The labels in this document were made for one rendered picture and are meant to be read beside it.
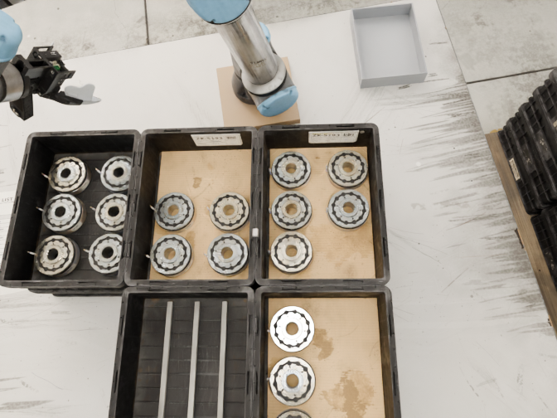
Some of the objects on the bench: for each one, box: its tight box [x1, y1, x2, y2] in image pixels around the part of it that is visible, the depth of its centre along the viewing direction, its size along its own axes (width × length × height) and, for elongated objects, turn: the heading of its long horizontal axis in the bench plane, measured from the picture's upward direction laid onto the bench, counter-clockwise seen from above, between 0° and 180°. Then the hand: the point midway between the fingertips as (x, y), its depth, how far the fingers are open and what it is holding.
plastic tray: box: [350, 2, 428, 89], centre depth 136 cm, size 27×20×5 cm
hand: (77, 78), depth 101 cm, fingers open, 14 cm apart
